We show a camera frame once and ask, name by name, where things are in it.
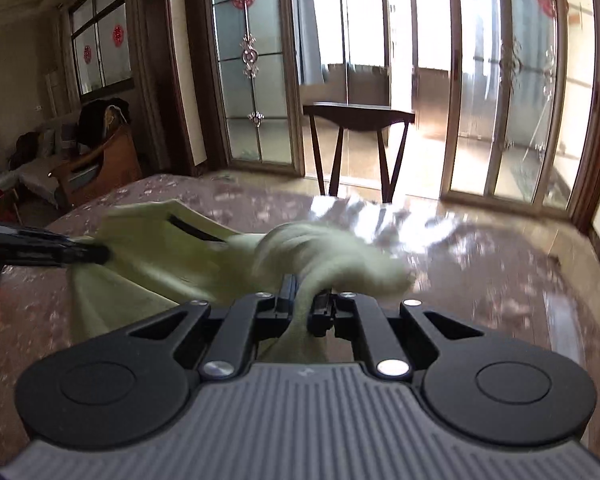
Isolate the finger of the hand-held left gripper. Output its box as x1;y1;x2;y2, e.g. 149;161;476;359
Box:
46;236;112;267

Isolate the grey curtain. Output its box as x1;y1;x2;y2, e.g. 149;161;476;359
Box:
297;0;327;86

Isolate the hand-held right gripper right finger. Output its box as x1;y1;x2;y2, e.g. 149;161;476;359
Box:
307;290;488;379

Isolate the wooden armchair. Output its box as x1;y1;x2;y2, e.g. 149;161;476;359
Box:
50;125;143;211

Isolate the dark clothes pile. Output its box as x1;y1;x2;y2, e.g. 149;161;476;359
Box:
77;99;131;146

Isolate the dark wooden chair by door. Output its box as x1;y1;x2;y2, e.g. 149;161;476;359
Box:
302;102;416;201

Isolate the framed glass window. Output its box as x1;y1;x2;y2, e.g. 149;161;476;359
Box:
69;0;133;98

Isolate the glass sliding door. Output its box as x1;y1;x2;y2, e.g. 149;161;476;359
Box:
207;0;303;171
442;0;598;221

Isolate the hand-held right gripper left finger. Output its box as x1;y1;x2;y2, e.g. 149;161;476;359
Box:
125;275;299;381

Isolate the grey sofa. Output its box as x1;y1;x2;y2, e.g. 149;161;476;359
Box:
7;110;81;206

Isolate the light green sweatshirt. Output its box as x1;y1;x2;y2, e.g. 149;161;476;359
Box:
67;195;416;363

